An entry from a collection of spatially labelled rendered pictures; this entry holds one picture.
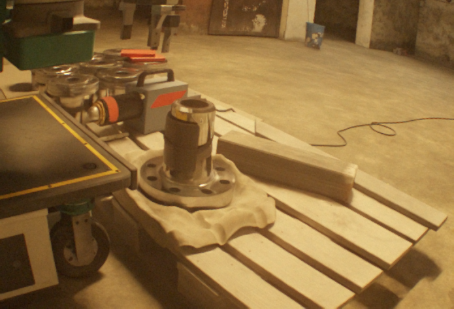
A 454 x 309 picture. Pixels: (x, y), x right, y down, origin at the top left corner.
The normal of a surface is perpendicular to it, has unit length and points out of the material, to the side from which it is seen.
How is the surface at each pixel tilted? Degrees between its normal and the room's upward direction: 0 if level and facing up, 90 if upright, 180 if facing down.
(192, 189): 0
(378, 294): 0
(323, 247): 0
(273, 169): 90
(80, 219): 90
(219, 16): 90
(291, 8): 90
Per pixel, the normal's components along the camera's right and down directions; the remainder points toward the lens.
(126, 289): 0.12, -0.93
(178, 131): -0.44, 0.27
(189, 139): 0.00, 0.36
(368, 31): -0.77, 0.14
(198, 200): 0.32, 0.37
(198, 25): 0.63, 0.34
